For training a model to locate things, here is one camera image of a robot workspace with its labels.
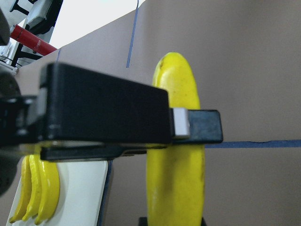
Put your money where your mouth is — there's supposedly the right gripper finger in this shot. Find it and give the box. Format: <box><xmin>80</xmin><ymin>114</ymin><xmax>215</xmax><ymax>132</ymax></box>
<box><xmin>170</xmin><ymin>107</ymin><xmax>223</xmax><ymax>145</ymax></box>

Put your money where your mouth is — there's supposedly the white bear tray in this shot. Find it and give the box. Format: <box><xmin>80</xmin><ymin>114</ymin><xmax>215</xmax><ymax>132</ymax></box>
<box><xmin>7</xmin><ymin>159</ymin><xmax>109</xmax><ymax>226</ymax></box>

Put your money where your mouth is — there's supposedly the red cylinder bottle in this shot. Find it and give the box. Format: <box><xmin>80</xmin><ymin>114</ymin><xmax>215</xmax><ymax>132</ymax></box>
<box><xmin>10</xmin><ymin>24</ymin><xmax>57</xmax><ymax>56</ymax></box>

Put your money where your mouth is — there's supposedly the yellow banana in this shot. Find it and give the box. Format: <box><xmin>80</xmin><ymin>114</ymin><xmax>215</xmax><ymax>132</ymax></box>
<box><xmin>22</xmin><ymin>154</ymin><xmax>42</xmax><ymax>221</ymax></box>
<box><xmin>9</xmin><ymin>155</ymin><xmax>32</xmax><ymax>224</ymax></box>
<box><xmin>35</xmin><ymin>161</ymin><xmax>60</xmax><ymax>225</ymax></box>
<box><xmin>146</xmin><ymin>52</ymin><xmax>205</xmax><ymax>226</ymax></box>

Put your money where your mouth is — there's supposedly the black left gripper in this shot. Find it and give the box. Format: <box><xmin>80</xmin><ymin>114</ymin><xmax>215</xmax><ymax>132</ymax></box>
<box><xmin>0</xmin><ymin>63</ymin><xmax>172</xmax><ymax>151</ymax></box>

